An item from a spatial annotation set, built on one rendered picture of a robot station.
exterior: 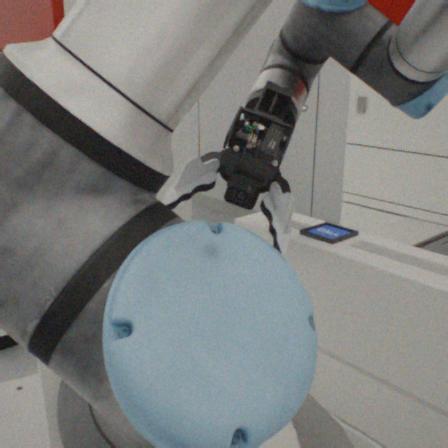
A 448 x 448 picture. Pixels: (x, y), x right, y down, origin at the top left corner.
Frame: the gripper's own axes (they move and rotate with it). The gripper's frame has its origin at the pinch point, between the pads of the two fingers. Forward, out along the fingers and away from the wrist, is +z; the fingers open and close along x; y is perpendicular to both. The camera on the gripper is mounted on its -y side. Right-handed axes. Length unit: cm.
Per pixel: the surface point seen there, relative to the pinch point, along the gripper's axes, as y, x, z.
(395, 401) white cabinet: -8.0, 26.4, 7.2
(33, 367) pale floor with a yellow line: -166, -56, -13
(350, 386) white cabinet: -12.7, 22.3, 5.7
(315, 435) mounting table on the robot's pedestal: -3.4, 16.8, 15.8
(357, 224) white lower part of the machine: -57, 30, -55
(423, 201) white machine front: -40, 39, -54
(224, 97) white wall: -221, -48, -254
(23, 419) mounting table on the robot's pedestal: -10.3, -12.2, 23.9
